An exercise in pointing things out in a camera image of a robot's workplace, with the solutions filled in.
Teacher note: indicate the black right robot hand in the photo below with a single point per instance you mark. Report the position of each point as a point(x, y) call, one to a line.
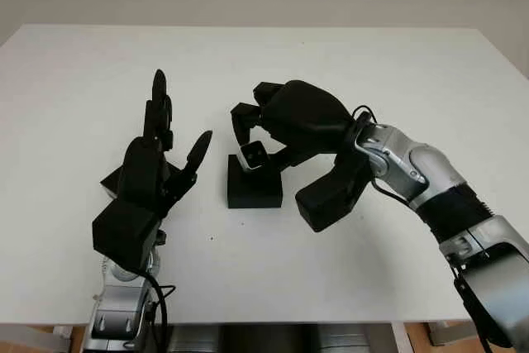
point(306, 121)

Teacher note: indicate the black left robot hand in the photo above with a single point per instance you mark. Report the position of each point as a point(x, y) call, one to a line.
point(140, 171)

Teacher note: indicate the black box lid with label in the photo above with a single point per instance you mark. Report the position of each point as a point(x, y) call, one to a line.
point(109, 181)

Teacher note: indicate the small silver cube camera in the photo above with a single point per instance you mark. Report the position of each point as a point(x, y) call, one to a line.
point(254, 156)

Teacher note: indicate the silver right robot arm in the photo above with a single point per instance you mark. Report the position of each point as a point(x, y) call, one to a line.
point(434, 171)

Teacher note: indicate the dark grey robot body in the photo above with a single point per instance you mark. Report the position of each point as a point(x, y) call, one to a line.
point(281, 338)

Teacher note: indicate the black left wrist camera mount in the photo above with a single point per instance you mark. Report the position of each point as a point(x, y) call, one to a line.
point(124, 233)

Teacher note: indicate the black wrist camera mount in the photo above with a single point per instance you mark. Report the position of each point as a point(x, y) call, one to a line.
point(330, 200)
point(124, 233)

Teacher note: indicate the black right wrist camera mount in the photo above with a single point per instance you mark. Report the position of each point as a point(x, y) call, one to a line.
point(330, 200)

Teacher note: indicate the black camera box base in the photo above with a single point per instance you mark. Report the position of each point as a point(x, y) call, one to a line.
point(254, 192)

